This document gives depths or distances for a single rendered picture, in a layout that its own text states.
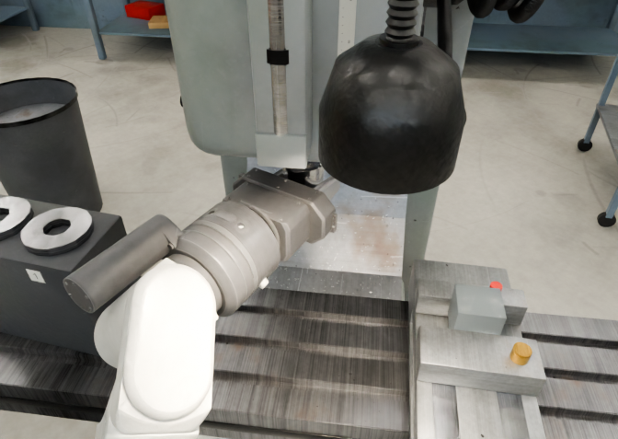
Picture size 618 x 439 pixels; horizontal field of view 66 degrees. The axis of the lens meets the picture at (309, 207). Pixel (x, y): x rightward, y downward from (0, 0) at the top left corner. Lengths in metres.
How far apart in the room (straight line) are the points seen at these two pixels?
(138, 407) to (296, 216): 0.22
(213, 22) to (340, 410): 0.53
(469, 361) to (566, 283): 1.77
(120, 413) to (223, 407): 0.38
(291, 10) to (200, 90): 0.12
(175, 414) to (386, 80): 0.26
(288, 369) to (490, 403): 0.28
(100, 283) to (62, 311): 0.37
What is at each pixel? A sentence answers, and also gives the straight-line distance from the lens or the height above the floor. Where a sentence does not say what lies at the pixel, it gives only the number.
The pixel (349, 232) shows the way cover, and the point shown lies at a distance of 0.95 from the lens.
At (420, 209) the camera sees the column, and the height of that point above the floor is 0.93.
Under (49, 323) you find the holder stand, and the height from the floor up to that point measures 0.99.
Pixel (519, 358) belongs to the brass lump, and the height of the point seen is 1.05.
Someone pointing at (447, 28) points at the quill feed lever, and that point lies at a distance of 0.44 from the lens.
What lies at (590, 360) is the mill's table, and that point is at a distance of 0.87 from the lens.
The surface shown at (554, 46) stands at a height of 0.23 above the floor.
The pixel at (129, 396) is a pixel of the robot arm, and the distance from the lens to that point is 0.36.
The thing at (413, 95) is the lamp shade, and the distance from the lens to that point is 0.21.
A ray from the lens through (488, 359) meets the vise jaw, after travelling 0.66.
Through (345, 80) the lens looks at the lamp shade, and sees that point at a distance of 0.22.
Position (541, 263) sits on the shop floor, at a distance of 2.45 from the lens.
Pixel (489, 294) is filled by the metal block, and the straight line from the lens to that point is 0.69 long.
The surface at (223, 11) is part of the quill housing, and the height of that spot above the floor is 1.45.
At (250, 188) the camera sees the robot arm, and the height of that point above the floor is 1.26.
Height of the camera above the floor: 1.55
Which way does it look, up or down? 38 degrees down
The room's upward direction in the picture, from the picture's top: straight up
